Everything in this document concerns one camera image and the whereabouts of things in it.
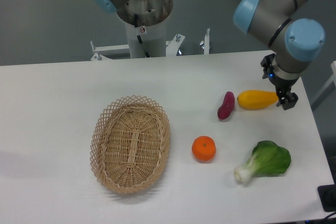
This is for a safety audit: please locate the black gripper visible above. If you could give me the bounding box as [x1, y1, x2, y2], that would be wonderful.
[260, 53, 299, 110]

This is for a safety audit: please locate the yellow mango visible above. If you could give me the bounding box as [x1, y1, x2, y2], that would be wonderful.
[237, 90, 278, 110]

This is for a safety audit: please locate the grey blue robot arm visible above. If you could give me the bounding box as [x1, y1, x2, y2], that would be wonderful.
[95, 0, 325, 110]

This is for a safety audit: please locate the white furniture leg right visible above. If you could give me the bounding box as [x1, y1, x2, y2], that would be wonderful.
[310, 61, 335, 111]

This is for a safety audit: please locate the purple sweet potato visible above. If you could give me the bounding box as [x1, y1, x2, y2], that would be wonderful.
[217, 91, 235, 120]

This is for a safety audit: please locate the green bok choy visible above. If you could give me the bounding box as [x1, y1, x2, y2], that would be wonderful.
[234, 141, 291, 183]

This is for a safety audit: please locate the orange tangerine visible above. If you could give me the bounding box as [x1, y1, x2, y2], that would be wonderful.
[192, 136, 216, 162]

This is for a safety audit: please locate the black device at table edge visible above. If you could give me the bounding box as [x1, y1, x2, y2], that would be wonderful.
[317, 184, 335, 212]

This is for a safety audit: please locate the woven wicker basket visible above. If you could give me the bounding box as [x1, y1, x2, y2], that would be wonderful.
[90, 95, 170, 194]

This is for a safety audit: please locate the white metal base frame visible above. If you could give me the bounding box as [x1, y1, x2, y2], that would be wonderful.
[90, 28, 212, 61]

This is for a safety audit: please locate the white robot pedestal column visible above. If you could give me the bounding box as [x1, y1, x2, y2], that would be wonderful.
[125, 22, 166, 59]

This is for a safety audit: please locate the black cable on pedestal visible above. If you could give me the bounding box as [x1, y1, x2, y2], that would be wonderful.
[133, 13, 151, 58]

